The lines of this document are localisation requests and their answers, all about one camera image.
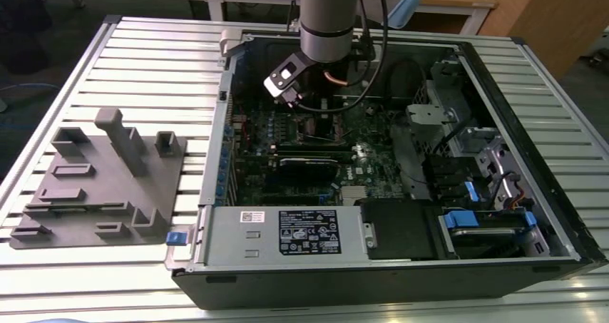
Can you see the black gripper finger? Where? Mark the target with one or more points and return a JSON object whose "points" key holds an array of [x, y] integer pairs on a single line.
{"points": [[324, 125]]}

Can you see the CPU socket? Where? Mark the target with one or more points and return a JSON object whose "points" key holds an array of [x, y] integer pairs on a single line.
{"points": [[299, 135]]}

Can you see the black RAM slot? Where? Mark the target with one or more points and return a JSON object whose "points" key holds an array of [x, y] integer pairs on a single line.
{"points": [[314, 154], [314, 145]]}

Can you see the black graphics card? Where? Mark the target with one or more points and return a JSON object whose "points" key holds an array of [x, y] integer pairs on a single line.
{"points": [[304, 175]]}

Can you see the green motherboard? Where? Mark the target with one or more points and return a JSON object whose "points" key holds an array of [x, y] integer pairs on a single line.
{"points": [[375, 173]]}

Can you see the silver chipset heatsink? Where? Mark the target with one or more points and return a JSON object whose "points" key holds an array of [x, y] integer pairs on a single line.
{"points": [[354, 192]]}

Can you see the silver metal drive cage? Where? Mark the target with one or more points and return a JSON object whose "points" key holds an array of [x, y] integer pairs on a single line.
{"points": [[475, 134]]}

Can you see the grey power supply unit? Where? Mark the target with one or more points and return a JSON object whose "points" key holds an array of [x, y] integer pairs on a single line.
{"points": [[228, 237]]}

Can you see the hard disk in blue carrier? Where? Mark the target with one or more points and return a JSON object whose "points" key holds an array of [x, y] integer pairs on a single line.
{"points": [[458, 219]]}

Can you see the blue case latch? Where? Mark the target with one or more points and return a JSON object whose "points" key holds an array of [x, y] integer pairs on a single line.
{"points": [[176, 239]]}

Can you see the black open PC case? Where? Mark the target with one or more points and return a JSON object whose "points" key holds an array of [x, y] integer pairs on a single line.
{"points": [[332, 287]]}

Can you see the grey parts rack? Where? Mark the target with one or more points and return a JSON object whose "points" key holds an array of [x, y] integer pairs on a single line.
{"points": [[104, 180]]}

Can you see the wooden cabinet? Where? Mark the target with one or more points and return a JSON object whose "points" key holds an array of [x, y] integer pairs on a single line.
{"points": [[546, 16]]}

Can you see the chair base with wheels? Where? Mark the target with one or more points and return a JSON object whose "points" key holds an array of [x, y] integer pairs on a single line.
{"points": [[600, 57]]}

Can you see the black office chair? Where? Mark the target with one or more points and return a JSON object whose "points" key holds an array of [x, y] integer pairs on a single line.
{"points": [[24, 34]]}

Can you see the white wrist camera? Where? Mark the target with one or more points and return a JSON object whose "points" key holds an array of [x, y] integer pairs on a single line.
{"points": [[284, 77]]}

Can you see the grey metal bracket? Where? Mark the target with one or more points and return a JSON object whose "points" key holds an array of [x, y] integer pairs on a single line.
{"points": [[425, 120]]}

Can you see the black plastic drive bracket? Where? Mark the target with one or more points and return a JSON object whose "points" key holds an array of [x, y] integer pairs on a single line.
{"points": [[447, 173]]}

